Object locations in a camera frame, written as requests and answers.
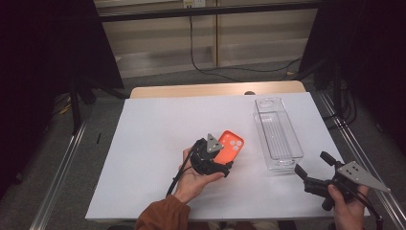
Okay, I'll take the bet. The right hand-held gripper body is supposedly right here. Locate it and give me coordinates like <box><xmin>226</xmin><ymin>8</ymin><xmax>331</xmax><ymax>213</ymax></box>
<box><xmin>302</xmin><ymin>160</ymin><xmax>392</xmax><ymax>212</ymax></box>

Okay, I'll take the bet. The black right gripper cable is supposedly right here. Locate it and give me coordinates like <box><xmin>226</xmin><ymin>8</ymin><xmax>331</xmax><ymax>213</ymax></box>
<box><xmin>344</xmin><ymin>183</ymin><xmax>385</xmax><ymax>230</ymax></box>

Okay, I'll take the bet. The person's right hand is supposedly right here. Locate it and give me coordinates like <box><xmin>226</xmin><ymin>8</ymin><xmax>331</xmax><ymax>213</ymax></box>
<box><xmin>327</xmin><ymin>183</ymin><xmax>371</xmax><ymax>230</ymax></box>

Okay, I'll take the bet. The black curtain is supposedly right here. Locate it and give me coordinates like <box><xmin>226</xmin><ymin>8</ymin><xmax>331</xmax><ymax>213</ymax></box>
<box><xmin>0</xmin><ymin>0</ymin><xmax>125</xmax><ymax>200</ymax></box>
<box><xmin>299</xmin><ymin>0</ymin><xmax>406</xmax><ymax>156</ymax></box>

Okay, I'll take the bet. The person's left hand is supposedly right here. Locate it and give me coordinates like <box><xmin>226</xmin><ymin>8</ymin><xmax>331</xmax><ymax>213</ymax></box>
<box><xmin>172</xmin><ymin>147</ymin><xmax>225</xmax><ymax>205</ymax></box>

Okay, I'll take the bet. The black floor cable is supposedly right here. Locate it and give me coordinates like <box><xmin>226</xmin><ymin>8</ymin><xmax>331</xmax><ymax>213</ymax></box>
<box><xmin>189</xmin><ymin>15</ymin><xmax>303</xmax><ymax>82</ymax></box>

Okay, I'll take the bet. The white table board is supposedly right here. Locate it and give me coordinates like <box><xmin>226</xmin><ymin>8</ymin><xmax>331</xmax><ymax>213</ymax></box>
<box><xmin>84</xmin><ymin>91</ymin><xmax>372</xmax><ymax>221</ymax></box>

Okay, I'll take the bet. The clear plastic container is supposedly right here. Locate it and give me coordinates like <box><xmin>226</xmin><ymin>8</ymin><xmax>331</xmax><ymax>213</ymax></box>
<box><xmin>253</xmin><ymin>97</ymin><xmax>305</xmax><ymax>175</ymax></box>

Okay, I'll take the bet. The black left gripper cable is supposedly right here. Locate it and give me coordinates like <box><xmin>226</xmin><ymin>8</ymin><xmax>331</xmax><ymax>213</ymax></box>
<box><xmin>166</xmin><ymin>142</ymin><xmax>199</xmax><ymax>197</ymax></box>

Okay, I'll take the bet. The white wall socket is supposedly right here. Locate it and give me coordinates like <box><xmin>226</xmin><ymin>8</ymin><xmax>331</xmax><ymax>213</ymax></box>
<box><xmin>183</xmin><ymin>0</ymin><xmax>207</xmax><ymax>10</ymax></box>

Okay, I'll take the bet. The black metal stand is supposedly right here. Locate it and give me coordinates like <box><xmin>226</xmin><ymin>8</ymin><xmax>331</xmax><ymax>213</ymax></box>
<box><xmin>67</xmin><ymin>76</ymin><xmax>98</xmax><ymax>136</ymax></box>

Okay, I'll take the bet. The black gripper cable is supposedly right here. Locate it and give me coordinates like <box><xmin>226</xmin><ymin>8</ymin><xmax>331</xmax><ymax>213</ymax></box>
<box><xmin>166</xmin><ymin>142</ymin><xmax>199</xmax><ymax>197</ymax></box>
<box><xmin>344</xmin><ymin>183</ymin><xmax>385</xmax><ymax>230</ymax></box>

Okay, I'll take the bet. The black horizontal bar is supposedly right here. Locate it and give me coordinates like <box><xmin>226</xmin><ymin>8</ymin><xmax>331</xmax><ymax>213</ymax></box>
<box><xmin>98</xmin><ymin>2</ymin><xmax>320</xmax><ymax>23</ymax></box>

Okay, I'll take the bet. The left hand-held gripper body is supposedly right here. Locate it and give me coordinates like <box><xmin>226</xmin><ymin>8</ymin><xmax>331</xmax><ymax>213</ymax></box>
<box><xmin>191</xmin><ymin>132</ymin><xmax>232</xmax><ymax>177</ymax></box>

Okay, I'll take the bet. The orange phone case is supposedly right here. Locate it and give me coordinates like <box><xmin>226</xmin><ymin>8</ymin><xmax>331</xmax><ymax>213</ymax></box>
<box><xmin>213</xmin><ymin>129</ymin><xmax>246</xmax><ymax>166</ymax></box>

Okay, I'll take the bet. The aluminium floor rail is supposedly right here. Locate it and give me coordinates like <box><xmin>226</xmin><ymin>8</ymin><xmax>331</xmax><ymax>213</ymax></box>
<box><xmin>318</xmin><ymin>91</ymin><xmax>406</xmax><ymax>230</ymax></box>
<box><xmin>29</xmin><ymin>121</ymin><xmax>89</xmax><ymax>230</ymax></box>

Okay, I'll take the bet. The bundle of black cables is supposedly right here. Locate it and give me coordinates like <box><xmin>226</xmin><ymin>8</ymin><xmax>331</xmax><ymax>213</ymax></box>
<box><xmin>321</xmin><ymin>80</ymin><xmax>359</xmax><ymax>130</ymax></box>

